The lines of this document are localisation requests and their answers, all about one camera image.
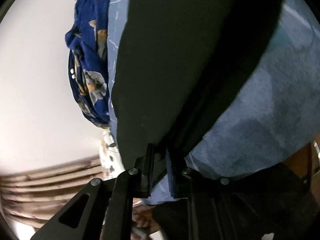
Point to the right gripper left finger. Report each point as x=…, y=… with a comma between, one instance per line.
x=103, y=209

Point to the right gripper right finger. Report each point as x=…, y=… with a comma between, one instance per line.
x=272, y=203

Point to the black pants orange lining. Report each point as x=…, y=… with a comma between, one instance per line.
x=180, y=65

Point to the person's left hand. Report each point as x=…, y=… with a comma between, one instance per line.
x=143, y=218

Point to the white floral pillow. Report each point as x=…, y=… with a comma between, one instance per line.
x=109, y=155

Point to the beige curtain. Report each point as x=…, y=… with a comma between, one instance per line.
x=32, y=198

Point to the blue grid bed sheet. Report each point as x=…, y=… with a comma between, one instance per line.
x=275, y=113

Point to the blue floral blanket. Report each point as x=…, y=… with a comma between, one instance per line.
x=87, y=62

